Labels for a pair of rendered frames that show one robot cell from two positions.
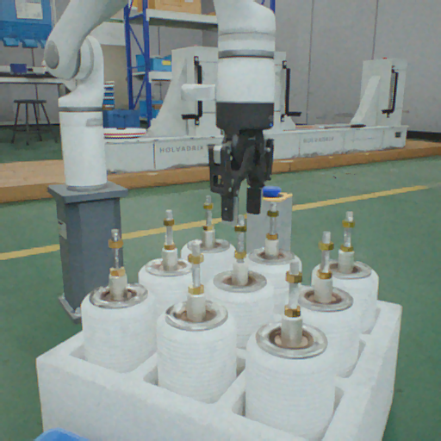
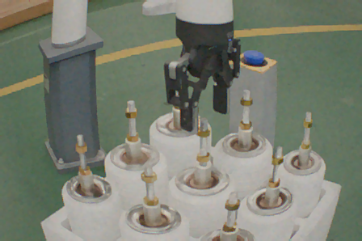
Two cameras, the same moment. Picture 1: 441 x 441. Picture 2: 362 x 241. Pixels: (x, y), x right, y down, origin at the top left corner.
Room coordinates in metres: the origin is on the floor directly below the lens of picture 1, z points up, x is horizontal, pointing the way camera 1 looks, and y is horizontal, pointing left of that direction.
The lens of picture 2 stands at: (-0.14, -0.08, 0.74)
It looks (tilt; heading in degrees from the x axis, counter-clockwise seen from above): 28 degrees down; 6
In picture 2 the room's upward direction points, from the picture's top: 1 degrees counter-clockwise
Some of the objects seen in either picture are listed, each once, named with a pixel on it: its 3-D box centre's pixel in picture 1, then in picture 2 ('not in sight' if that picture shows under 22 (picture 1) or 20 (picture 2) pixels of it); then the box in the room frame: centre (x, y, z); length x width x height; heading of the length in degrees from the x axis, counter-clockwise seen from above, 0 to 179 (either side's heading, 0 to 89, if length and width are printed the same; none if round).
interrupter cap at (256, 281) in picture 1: (239, 281); (202, 181); (0.60, -0.03, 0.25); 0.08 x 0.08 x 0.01
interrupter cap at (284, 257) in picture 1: (271, 257); (245, 145); (0.71, -0.09, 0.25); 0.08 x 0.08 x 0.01
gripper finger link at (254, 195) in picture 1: (254, 201); (220, 99); (0.64, -0.05, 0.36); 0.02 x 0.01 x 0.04; 58
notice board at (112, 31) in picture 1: (108, 31); not in sight; (6.86, 1.54, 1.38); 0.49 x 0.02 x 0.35; 122
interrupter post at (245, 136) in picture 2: (271, 249); (245, 137); (0.71, -0.09, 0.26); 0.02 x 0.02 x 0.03
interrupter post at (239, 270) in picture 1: (239, 272); (203, 174); (0.60, -0.03, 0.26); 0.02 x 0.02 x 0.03
